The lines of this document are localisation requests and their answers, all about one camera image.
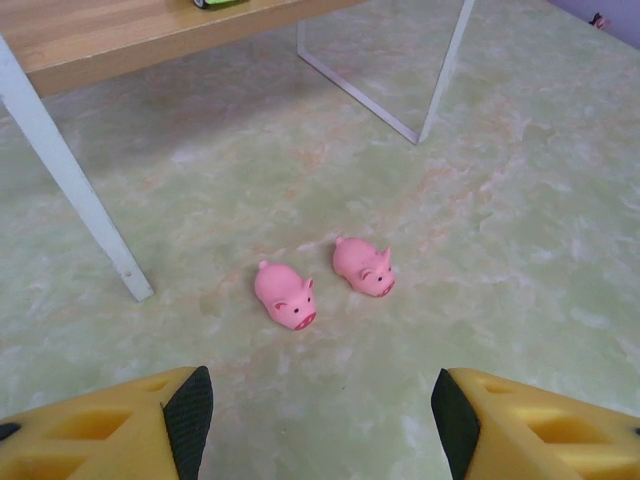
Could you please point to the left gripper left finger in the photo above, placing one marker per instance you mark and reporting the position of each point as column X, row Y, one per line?
column 100, row 435

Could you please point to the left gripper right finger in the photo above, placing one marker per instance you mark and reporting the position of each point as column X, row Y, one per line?
column 540, row 435

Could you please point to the pink toy pig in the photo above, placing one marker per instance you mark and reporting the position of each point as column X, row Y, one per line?
column 362, row 267
column 285, row 295

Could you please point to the green toy truck orange top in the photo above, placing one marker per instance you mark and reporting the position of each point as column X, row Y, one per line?
column 225, row 3

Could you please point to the wooden two-tier shelf white frame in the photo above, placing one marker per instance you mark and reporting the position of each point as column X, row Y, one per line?
column 100, row 45

